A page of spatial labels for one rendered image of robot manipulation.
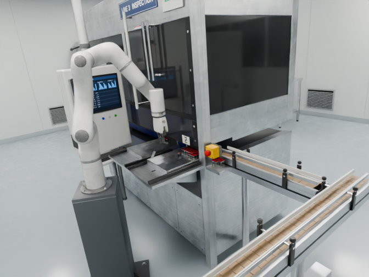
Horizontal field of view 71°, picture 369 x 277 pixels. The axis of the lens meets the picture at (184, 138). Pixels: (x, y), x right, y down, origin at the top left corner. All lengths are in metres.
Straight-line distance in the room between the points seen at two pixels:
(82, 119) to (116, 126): 0.98
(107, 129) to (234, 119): 1.17
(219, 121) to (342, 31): 4.66
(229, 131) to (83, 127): 0.95
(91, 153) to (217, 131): 0.80
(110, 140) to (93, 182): 0.87
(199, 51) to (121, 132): 1.24
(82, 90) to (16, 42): 5.37
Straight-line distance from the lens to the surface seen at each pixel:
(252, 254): 1.01
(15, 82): 6.80
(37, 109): 6.88
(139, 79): 1.49
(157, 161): 1.87
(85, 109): 1.51
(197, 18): 1.58
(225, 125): 1.77
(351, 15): 6.07
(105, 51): 1.49
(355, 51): 6.01
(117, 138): 2.48
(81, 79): 1.48
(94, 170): 1.62
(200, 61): 1.57
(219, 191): 1.91
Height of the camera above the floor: 1.62
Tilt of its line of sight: 19 degrees down
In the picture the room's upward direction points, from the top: 5 degrees counter-clockwise
